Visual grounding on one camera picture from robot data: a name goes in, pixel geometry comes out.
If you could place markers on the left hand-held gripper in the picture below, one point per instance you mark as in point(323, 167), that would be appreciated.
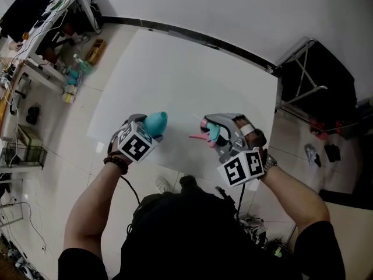
point(137, 146)

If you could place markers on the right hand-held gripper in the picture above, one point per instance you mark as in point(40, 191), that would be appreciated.
point(239, 168)

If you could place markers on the teal spray bottle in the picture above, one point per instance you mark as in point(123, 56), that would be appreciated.
point(156, 122)

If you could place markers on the pink teal spray nozzle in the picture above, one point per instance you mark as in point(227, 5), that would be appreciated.
point(209, 133)

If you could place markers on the person's left forearm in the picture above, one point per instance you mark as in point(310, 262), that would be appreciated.
point(90, 206)

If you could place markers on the person's right forearm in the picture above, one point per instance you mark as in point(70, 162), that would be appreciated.
point(294, 197)

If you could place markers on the clear green plastic bottle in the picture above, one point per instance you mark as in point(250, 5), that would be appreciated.
point(84, 65)

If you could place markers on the person's right hand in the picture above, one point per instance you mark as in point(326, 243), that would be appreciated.
point(253, 136)

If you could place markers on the metal wristwatch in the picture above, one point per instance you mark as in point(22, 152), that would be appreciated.
point(270, 162)

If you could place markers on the white table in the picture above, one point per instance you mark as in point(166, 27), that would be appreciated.
point(175, 77)

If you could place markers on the person's white shoe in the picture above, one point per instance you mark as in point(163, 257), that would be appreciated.
point(162, 184)

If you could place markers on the pale yellow container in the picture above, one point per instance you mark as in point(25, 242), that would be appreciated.
point(69, 94)

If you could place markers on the teal container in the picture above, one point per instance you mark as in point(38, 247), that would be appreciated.
point(73, 77)

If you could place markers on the yellow wooden box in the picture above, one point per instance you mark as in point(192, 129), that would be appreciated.
point(95, 52)

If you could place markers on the white and black cloth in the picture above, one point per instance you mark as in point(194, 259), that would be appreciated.
point(311, 154)

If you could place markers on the red plastic bag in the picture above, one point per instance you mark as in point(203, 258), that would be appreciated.
point(319, 128)

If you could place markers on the white and black device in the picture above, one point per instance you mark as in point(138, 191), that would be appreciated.
point(252, 229)

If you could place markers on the black folding cart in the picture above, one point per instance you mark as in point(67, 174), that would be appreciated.
point(320, 80)

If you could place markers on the black pouch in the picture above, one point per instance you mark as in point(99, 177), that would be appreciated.
point(332, 153)

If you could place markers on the black dumbbell pair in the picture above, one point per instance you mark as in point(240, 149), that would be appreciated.
point(32, 115)

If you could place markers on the white desk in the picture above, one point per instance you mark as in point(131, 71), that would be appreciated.
point(43, 66)

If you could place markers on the green and black device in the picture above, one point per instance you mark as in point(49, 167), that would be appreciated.
point(277, 248)

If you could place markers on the dark grey bin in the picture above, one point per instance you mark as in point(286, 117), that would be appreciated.
point(364, 118)

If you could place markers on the cluttered wooden desk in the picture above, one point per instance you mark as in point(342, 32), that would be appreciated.
point(6, 104)

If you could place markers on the orange cup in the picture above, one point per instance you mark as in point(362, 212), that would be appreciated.
point(25, 35)

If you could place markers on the beige board with black edge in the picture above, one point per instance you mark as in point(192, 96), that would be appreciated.
point(349, 238)

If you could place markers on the black monitor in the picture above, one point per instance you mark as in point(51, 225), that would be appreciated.
point(23, 7)

